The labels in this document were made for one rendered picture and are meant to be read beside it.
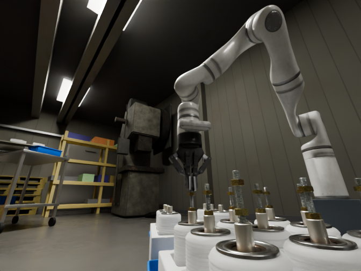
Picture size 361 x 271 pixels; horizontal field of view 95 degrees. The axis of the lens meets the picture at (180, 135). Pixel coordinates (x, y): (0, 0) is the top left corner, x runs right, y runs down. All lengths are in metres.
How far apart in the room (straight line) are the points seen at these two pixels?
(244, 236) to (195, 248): 0.11
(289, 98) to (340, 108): 2.11
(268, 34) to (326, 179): 0.51
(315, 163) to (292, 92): 0.26
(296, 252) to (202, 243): 0.13
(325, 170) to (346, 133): 1.98
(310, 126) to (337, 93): 2.11
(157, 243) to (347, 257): 0.56
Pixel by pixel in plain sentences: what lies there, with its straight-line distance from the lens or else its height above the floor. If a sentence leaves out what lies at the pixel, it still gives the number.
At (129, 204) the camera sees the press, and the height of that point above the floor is 0.23.
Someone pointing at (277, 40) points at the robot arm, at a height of 0.76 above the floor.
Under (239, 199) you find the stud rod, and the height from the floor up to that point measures 0.31.
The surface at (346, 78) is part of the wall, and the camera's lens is 2.96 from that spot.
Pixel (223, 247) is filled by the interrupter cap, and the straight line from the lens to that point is 0.26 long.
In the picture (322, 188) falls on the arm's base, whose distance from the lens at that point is 0.76.
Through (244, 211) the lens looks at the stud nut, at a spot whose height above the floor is 0.30.
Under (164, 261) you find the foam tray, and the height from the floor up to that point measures 0.18.
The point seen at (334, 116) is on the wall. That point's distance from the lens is 2.79.
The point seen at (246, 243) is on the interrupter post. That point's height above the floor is 0.26.
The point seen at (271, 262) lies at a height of 0.25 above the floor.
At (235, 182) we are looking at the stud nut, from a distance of 0.25.
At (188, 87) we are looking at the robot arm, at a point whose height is 0.64.
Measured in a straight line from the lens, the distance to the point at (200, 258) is 0.34.
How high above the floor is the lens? 0.31
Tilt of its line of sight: 21 degrees up
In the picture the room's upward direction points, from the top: 1 degrees counter-clockwise
